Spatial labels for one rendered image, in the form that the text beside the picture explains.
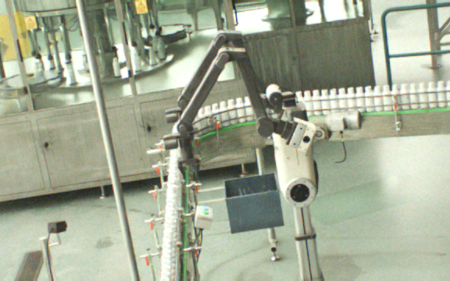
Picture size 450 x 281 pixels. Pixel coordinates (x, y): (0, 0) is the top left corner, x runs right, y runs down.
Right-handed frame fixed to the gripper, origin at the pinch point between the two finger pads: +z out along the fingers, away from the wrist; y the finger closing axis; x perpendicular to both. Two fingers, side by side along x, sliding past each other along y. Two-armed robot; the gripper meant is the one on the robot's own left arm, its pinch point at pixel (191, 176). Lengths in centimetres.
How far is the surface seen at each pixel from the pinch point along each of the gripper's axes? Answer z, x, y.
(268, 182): 49, 116, 38
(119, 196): -62, -197, -8
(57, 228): -4, -55, -55
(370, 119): 42, 192, 114
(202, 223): 32.6, 21.5, 0.5
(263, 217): 59, 86, 32
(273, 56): 72, 576, 73
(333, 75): 101, 576, 133
